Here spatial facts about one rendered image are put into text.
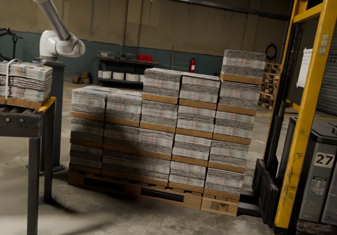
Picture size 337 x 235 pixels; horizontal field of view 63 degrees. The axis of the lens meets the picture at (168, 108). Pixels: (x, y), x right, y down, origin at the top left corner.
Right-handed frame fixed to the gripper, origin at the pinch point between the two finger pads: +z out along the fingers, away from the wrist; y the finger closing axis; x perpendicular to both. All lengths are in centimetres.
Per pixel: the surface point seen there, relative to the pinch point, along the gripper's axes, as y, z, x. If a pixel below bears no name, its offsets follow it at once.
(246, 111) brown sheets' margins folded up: -4, 157, 2
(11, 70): 10.6, 2.6, 13.0
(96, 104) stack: 29, 53, -42
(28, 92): 20.4, 13.2, 12.9
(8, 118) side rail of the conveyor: 32.8, 9.9, 28.0
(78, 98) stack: 29, 39, -48
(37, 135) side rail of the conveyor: 38, 25, 28
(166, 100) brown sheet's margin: 8, 102, -21
